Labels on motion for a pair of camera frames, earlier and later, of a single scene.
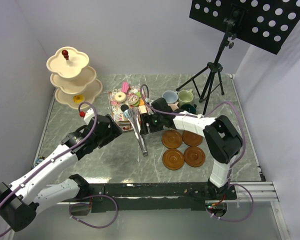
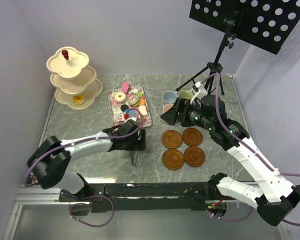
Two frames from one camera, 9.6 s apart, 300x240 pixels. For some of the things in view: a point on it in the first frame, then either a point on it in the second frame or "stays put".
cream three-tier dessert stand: (73, 77) stays put
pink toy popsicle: (124, 87) stays put
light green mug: (185, 97) stays put
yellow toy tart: (78, 98) stays put
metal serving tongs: (133, 115) -> (135, 155)
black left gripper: (113, 132) -> (139, 144)
